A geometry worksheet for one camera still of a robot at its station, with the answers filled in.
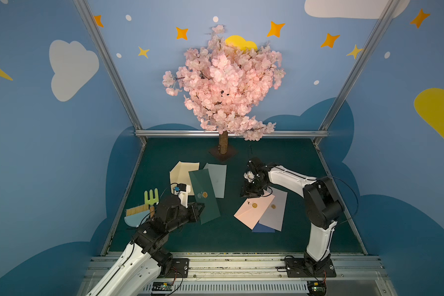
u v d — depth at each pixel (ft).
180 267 2.45
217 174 3.55
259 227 2.83
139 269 1.59
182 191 2.18
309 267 2.16
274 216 2.97
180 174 3.35
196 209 2.12
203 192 2.51
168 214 1.77
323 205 1.66
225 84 2.02
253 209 3.00
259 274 2.40
